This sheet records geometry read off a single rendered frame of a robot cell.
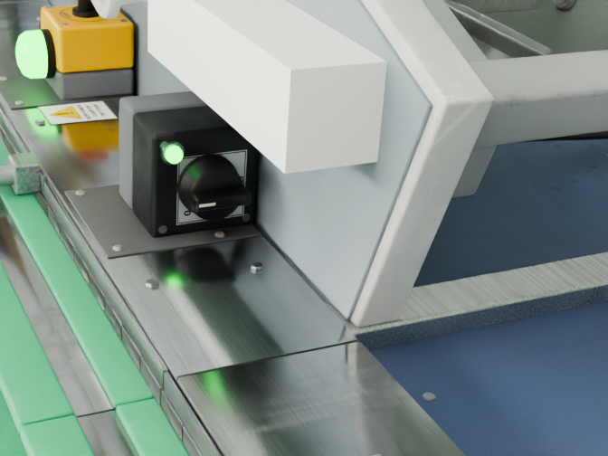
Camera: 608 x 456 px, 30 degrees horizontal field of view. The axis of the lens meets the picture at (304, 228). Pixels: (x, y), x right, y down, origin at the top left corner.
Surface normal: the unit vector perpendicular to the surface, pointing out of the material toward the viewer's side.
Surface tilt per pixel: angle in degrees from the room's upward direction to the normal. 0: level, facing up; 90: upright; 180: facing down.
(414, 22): 90
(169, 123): 90
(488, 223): 90
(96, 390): 90
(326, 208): 0
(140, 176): 0
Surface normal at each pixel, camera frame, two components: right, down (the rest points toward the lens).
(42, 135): 0.07, -0.89
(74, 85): 0.43, 0.43
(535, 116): 0.38, 0.71
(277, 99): -0.90, 0.14
